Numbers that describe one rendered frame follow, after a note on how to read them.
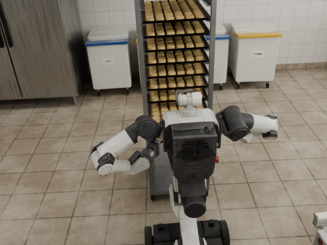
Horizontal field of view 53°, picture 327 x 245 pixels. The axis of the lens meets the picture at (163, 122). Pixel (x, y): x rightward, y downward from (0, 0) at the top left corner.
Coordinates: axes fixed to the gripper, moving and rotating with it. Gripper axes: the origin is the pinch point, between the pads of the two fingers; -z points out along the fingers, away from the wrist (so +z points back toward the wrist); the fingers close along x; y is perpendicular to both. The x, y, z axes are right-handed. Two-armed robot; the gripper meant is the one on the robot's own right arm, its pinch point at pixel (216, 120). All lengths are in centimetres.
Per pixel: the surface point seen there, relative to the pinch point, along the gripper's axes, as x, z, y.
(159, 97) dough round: 7.1, -42.8, 9.0
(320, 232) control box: -2, 84, 46
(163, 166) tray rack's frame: -74, -57, -7
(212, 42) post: 48, -12, -10
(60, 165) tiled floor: -89, -151, 42
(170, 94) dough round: 9.1, -37.8, 2.5
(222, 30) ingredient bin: -15, -132, -213
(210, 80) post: 22.0, -12.2, -9.3
